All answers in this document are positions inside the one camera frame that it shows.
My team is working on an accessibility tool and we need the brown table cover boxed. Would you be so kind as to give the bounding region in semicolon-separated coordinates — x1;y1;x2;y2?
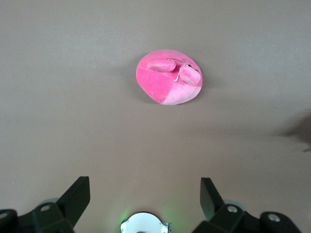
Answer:
0;0;311;233

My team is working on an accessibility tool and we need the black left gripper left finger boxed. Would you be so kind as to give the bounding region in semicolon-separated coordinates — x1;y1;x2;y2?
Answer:
0;176;91;233

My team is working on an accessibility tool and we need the pink round plush toy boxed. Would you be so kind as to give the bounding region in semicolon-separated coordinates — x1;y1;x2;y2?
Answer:
135;49;204;106

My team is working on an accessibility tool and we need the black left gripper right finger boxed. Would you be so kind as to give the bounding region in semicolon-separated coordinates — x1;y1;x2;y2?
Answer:
191;177;302;233

